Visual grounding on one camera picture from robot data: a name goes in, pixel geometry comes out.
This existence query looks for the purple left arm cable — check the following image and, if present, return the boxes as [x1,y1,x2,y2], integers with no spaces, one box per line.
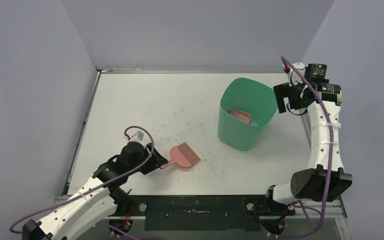
[9,126,155,234]

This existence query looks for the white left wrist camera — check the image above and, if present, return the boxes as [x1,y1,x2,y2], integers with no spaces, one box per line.
[129,130,144,143]

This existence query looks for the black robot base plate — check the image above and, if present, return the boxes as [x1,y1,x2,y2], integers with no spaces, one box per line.
[109,195,296,232]

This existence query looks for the pink hand broom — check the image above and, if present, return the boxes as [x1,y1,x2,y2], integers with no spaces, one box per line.
[160,142,201,169]

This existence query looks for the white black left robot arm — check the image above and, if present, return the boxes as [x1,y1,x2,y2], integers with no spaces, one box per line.
[21,141,171,240]

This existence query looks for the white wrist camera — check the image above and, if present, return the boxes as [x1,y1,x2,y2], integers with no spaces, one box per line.
[129,130,144,143]
[287,62,307,86]

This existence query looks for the pink dustpan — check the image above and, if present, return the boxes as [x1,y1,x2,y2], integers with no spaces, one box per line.
[230,109,252,124]

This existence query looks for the green plastic waste bin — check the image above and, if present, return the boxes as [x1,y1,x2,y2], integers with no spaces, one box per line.
[217,77,278,151]

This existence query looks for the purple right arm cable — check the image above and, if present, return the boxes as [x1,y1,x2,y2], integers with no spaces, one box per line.
[280,56,334,233]

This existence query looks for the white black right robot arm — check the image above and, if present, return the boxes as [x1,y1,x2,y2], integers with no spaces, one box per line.
[262,62,353,215]

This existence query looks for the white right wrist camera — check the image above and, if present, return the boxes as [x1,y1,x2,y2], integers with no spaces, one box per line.
[287,62,307,86]

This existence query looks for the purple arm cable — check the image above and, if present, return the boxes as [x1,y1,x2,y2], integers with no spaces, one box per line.
[280,56,334,233]
[9,126,155,234]

